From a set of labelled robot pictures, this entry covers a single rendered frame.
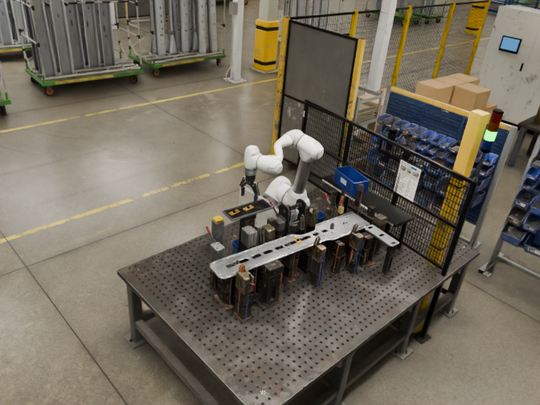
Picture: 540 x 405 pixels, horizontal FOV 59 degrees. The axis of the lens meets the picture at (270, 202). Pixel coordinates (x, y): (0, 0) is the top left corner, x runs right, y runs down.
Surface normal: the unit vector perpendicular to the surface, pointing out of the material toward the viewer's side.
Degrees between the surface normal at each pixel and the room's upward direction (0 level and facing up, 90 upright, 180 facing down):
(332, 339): 0
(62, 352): 0
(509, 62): 90
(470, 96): 90
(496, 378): 0
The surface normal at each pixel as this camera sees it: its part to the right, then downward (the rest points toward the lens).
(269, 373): 0.08, -0.86
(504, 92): -0.74, 0.30
